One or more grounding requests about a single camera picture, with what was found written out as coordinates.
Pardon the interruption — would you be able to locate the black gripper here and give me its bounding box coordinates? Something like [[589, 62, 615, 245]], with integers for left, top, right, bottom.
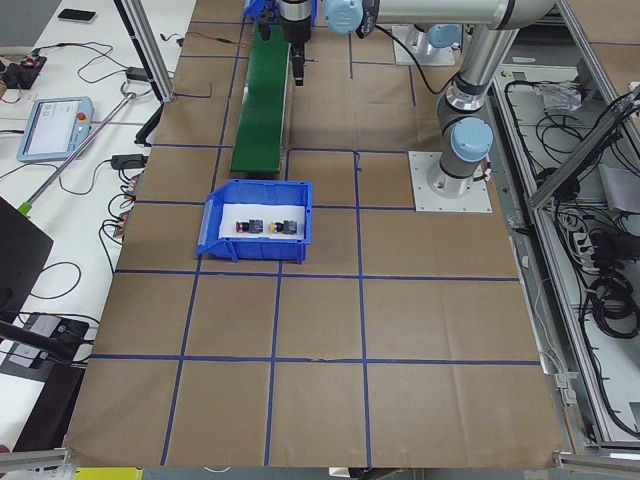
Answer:
[[258, 0, 312, 86]]

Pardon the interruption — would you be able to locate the yellow mushroom push button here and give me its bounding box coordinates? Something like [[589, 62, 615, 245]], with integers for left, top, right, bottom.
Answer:
[[270, 219, 298, 235]]

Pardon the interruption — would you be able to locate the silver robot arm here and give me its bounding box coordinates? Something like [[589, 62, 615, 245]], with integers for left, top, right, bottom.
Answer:
[[323, 0, 554, 199]]

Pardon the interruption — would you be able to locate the right blue plastic bin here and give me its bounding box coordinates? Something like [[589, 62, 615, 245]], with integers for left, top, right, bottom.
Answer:
[[243, 0, 319, 24]]

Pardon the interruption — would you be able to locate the blue plastic bin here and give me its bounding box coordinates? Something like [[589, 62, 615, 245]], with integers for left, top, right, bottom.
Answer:
[[196, 179, 313, 264], [243, 0, 319, 24]]

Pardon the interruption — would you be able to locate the green conveyor belt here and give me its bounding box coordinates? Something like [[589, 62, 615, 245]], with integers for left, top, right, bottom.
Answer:
[[231, 26, 289, 174]]

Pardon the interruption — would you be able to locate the left blue plastic bin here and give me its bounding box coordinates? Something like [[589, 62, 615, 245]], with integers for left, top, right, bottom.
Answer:
[[196, 179, 313, 264]]

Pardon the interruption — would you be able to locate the black power adapter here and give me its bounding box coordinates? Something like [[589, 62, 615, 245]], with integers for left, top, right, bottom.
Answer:
[[125, 67, 149, 82]]

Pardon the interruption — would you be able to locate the white foam pad left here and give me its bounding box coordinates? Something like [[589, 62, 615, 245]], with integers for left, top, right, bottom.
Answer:
[[219, 204, 308, 240]]

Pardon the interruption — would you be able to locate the red mushroom push button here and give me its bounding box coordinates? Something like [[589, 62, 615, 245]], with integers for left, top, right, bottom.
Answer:
[[235, 219, 264, 235]]

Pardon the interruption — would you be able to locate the black smartphone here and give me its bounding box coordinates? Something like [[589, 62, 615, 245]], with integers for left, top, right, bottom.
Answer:
[[57, 8, 97, 24]]

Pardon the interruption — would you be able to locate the blue teach pendant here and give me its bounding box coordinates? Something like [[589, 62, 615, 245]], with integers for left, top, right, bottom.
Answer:
[[16, 96, 94, 163]]

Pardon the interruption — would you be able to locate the long metal rod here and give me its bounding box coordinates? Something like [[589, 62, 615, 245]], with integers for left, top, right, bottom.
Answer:
[[18, 91, 148, 217]]

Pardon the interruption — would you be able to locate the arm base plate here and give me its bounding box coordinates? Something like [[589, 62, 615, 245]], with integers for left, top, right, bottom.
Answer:
[[408, 151, 492, 214], [392, 24, 462, 67]]

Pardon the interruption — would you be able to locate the aluminium frame post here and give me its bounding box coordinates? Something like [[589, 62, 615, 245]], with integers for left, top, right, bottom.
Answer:
[[113, 0, 175, 103]]

